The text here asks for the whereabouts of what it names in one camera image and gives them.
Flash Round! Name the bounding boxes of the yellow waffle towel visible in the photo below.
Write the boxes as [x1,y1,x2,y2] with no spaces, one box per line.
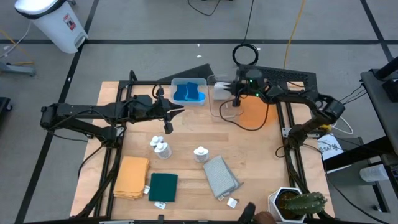
[113,156,152,200]

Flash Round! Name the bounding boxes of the grey floor stand foot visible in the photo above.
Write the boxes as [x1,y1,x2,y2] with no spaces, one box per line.
[0,61,37,77]

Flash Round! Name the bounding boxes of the black aluminium table frame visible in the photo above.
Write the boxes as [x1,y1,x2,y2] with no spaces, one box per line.
[70,70,335,224]

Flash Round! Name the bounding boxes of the black handheld device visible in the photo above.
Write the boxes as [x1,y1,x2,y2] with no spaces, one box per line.
[238,202,257,224]

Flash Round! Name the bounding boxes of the clear plastic bin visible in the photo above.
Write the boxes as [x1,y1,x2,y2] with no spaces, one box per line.
[206,73,244,121]

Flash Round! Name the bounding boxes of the black desk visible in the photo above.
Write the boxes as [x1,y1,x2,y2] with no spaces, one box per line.
[360,55,398,147]

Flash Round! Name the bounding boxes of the grey cylinder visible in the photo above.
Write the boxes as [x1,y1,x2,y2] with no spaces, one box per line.
[359,164,389,183]

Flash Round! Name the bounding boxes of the white printed bag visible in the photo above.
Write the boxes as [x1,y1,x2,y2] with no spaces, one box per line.
[317,133,345,161]

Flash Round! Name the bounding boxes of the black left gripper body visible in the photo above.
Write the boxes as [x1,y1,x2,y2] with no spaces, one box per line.
[144,88,174,134]

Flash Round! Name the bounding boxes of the person's hand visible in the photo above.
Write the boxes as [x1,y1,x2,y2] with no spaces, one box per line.
[253,210,277,224]

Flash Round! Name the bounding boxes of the white hexagonal plant pot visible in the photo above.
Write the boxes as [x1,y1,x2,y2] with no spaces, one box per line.
[267,186,307,223]

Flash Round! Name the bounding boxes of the orange plastic bin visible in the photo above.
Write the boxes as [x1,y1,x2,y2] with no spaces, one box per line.
[236,79,279,129]

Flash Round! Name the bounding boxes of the dark green cloth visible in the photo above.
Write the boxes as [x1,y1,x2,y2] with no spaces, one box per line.
[148,172,178,209]

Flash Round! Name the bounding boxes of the black floor cable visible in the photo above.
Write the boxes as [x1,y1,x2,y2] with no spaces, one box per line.
[187,0,222,17]

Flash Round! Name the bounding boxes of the wide white jar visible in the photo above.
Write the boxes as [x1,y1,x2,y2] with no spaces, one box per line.
[193,146,210,164]

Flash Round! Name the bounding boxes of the frosted white plastic bin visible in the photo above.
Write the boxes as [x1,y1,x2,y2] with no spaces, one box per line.
[170,77,208,106]

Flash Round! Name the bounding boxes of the white trash can black rim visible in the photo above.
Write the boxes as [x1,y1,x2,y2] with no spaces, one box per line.
[14,0,89,54]

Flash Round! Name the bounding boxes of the green cactus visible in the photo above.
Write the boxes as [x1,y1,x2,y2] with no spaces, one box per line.
[284,191,328,216]

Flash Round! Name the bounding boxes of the clear bottle white flip cap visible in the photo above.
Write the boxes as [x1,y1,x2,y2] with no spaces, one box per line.
[154,142,173,161]

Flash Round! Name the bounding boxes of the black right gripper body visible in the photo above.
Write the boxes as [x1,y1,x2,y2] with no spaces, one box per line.
[232,70,267,108]

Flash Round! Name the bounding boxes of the thin yellow cable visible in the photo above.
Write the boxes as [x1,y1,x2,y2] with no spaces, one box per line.
[282,0,307,70]

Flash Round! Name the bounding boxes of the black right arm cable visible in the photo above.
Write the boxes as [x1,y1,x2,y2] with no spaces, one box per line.
[219,98,270,131]

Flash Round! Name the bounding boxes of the coiled black cable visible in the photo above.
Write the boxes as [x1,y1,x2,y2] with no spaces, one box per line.
[232,0,260,67]

